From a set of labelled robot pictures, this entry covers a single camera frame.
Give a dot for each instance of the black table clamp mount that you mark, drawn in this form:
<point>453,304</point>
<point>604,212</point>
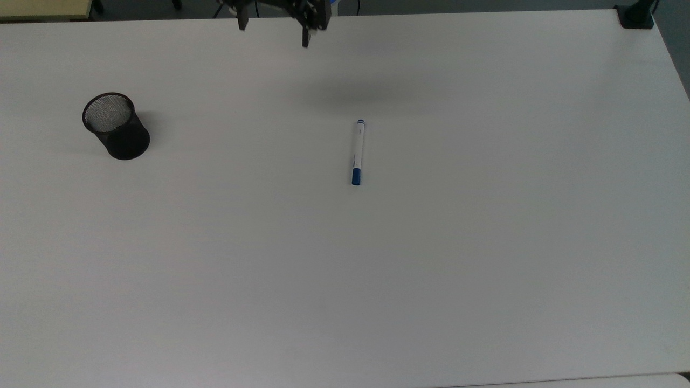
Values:
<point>636,16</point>

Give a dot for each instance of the beige side table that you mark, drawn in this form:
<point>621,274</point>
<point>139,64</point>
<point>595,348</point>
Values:
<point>43,8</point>

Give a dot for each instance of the black mesh pen cup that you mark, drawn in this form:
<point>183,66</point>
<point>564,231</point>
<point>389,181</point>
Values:
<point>119,132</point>

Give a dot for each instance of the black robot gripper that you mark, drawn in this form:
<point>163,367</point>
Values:
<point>280,6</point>

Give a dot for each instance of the white marker with blue cap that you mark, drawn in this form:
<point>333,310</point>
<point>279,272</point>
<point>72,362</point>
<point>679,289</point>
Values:
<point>358,153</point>

